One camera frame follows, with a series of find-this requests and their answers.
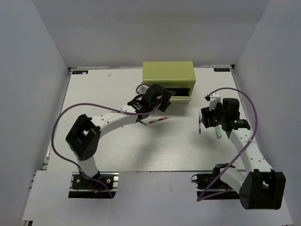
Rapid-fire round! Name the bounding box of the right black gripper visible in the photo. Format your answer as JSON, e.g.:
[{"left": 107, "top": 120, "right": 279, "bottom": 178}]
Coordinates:
[{"left": 201, "top": 101, "right": 227, "bottom": 129}]

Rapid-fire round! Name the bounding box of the green highlighter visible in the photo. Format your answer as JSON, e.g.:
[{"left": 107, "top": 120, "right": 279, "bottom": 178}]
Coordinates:
[{"left": 215, "top": 125, "right": 222, "bottom": 139}]

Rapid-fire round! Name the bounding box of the green metal drawer chest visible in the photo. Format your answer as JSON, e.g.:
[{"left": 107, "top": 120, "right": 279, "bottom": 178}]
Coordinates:
[{"left": 143, "top": 61, "right": 196, "bottom": 103}]

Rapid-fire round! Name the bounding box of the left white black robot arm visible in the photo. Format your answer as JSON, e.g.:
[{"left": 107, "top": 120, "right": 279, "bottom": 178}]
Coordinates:
[{"left": 66, "top": 84, "right": 175, "bottom": 188}]

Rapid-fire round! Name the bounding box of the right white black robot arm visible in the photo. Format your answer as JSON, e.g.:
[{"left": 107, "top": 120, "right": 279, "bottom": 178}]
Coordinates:
[{"left": 201, "top": 93, "right": 286, "bottom": 210}]

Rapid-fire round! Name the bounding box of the green gel pen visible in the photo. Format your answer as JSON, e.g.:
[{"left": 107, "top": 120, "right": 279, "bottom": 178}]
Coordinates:
[{"left": 198, "top": 112, "right": 202, "bottom": 134}]

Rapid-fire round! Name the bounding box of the red gel pen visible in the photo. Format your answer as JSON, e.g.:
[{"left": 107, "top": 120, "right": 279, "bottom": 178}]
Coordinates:
[{"left": 148, "top": 116, "right": 172, "bottom": 124}]

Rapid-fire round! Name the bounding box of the right blue corner label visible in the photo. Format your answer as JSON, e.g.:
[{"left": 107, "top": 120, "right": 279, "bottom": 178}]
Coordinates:
[{"left": 214, "top": 68, "right": 230, "bottom": 72}]

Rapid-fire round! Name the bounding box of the blue corner label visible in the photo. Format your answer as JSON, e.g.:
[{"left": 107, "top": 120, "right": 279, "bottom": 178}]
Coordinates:
[
  {"left": 72, "top": 70, "right": 88, "bottom": 74},
  {"left": 214, "top": 68, "right": 230, "bottom": 72}
]

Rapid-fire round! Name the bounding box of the left blue corner label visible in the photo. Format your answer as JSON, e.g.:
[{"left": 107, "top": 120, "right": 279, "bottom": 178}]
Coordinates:
[{"left": 72, "top": 70, "right": 88, "bottom": 74}]

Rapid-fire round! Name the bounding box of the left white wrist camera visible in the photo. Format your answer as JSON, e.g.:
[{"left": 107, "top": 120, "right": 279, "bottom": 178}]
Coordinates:
[{"left": 136, "top": 84, "right": 150, "bottom": 94}]

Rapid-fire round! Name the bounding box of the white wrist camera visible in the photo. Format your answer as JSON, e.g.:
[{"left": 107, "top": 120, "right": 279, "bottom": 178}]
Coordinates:
[
  {"left": 205, "top": 92, "right": 221, "bottom": 111},
  {"left": 136, "top": 84, "right": 150, "bottom": 94}
]

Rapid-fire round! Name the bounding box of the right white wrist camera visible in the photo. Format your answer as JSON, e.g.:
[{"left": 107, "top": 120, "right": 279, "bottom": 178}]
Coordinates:
[{"left": 205, "top": 92, "right": 221, "bottom": 111}]

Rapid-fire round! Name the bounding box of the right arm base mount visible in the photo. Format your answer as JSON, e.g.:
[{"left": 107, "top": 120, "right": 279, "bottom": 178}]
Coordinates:
[{"left": 191, "top": 163, "right": 239, "bottom": 200}]

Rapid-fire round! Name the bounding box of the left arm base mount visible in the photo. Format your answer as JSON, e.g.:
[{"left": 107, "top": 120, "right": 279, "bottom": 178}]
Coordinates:
[{"left": 68, "top": 172, "right": 119, "bottom": 199}]

